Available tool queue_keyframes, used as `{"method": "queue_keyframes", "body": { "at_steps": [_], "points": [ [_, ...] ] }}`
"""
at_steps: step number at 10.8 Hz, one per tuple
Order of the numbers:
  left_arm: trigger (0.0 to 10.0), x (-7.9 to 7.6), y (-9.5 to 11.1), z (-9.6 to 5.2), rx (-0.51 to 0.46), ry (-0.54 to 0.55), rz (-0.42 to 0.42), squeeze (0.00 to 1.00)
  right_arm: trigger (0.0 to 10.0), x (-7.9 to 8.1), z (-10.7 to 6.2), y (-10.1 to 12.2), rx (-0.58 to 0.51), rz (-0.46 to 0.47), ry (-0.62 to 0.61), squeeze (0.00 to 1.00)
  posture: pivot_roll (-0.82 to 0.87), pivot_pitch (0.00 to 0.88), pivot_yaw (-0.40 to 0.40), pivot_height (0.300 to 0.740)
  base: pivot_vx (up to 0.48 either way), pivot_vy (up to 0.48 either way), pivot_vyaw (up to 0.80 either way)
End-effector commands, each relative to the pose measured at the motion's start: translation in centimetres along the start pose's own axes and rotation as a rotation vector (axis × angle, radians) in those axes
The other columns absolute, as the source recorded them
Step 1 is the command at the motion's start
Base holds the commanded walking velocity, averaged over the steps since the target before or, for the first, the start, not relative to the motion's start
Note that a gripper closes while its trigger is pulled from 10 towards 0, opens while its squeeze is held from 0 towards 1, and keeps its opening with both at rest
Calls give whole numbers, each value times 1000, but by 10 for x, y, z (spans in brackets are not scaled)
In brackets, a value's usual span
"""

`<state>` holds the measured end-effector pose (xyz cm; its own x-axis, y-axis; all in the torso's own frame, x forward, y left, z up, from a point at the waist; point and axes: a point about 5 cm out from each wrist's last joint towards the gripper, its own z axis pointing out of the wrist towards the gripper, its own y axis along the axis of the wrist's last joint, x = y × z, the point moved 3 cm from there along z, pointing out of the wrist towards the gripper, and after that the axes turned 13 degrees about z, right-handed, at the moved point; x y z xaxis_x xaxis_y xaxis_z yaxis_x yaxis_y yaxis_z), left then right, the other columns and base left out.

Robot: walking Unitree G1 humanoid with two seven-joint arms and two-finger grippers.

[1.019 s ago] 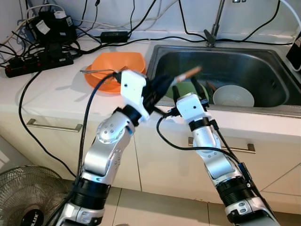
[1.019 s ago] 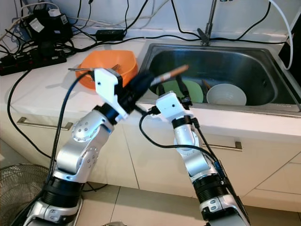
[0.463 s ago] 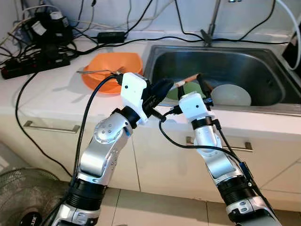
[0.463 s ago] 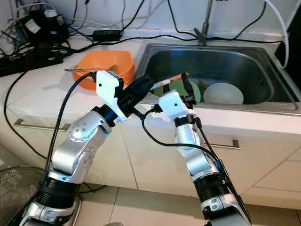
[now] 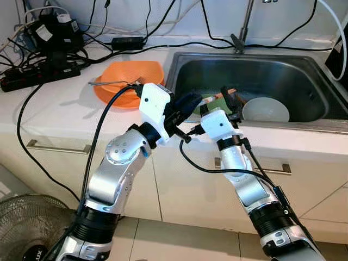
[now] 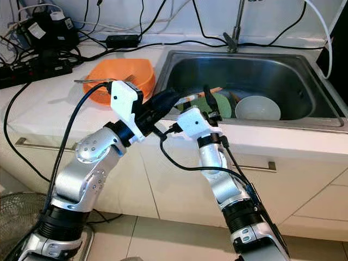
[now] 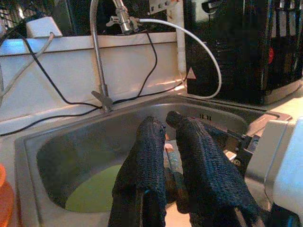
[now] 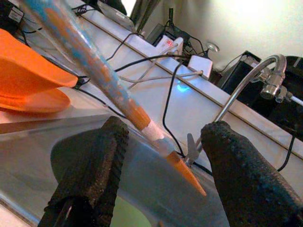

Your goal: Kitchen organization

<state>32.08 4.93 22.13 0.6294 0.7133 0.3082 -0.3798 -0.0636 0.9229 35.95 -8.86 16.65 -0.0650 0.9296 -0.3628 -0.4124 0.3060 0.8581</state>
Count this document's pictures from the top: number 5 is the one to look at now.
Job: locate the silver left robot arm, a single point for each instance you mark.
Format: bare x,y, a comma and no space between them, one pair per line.
117,168

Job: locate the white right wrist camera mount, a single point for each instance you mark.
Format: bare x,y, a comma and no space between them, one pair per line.
217,125

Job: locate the stainless steel sink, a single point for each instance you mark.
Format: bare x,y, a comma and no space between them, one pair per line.
283,76

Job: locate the black charger pile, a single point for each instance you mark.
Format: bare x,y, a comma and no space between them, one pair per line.
54,35

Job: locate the silver metal fork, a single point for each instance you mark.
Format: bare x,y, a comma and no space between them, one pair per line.
109,83

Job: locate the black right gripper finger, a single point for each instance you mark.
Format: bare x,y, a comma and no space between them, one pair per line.
227,99
238,106

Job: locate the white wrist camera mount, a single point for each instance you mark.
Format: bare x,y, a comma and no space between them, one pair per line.
217,125
154,106

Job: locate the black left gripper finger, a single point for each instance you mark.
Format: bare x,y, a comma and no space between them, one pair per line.
189,111
191,99

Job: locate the chrome faucet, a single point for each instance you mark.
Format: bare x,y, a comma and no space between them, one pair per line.
246,22

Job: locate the black power strip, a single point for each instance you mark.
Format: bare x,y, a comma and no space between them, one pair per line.
32,76

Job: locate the white kitchen cabinet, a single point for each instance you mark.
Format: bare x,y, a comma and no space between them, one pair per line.
179,201

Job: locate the orange plastic bowl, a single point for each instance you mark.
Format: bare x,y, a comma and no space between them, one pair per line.
136,70

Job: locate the black power adapter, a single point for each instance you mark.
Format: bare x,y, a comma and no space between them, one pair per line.
128,42

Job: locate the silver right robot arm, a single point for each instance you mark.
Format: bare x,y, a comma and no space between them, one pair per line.
247,185

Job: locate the green plate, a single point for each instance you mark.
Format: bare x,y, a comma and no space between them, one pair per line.
217,103

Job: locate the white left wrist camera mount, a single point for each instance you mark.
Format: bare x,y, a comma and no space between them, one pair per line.
154,106

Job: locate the white bowl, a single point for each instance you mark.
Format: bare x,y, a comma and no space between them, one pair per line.
266,111

